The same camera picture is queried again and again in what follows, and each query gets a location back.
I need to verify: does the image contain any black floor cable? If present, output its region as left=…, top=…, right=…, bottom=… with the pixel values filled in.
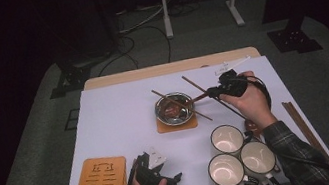
left=137, top=22, right=176, bottom=68
left=92, top=34, right=141, bottom=77

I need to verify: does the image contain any wooden coaster with cut-outs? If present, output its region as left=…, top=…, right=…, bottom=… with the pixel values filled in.
left=155, top=111, right=200, bottom=135
left=68, top=152, right=131, bottom=185

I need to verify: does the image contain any right hand-held gripper black cable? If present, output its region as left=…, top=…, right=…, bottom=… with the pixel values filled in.
left=244, top=70, right=274, bottom=114

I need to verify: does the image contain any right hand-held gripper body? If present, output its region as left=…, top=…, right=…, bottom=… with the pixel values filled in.
left=212, top=55, right=258, bottom=102

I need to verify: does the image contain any shiny steel bowl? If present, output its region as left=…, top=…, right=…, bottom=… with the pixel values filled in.
left=152, top=89, right=199, bottom=130

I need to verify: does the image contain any black stand base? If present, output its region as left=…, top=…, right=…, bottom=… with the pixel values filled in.
left=44, top=56, right=95, bottom=99
left=258, top=0, right=325, bottom=60

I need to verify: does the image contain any brown wooden chopstick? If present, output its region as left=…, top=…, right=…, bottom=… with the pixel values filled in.
left=285, top=94, right=329, bottom=171
left=281, top=95, right=329, bottom=170
left=180, top=66, right=247, bottom=130
left=150, top=80, right=214, bottom=131

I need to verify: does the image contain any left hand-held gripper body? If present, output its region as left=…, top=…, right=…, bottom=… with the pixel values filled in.
left=132, top=144, right=176, bottom=185

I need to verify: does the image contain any person's right hand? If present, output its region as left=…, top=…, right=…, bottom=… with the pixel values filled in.
left=216, top=67, right=279, bottom=136

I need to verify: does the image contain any white cup with black rim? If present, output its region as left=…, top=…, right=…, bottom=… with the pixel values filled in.
left=206, top=148, right=260, bottom=185
left=208, top=119, right=258, bottom=161
left=237, top=137, right=283, bottom=185

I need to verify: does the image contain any white floor cable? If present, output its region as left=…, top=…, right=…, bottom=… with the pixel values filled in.
left=114, top=2, right=170, bottom=35

